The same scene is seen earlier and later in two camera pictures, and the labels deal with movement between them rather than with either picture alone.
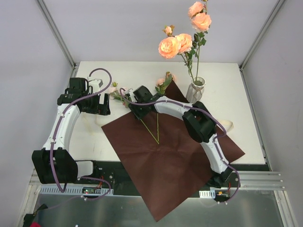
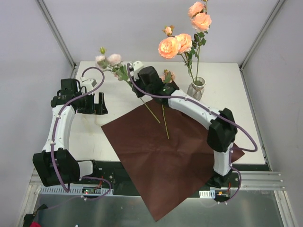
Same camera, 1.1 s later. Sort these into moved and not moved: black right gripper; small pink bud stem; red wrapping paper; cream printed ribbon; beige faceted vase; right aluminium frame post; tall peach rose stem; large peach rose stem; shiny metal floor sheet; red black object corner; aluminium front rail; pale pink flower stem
Moved: pale pink flower stem; small pink bud stem; cream printed ribbon; black right gripper
Not moved: red wrapping paper; shiny metal floor sheet; red black object corner; right aluminium frame post; large peach rose stem; beige faceted vase; aluminium front rail; tall peach rose stem
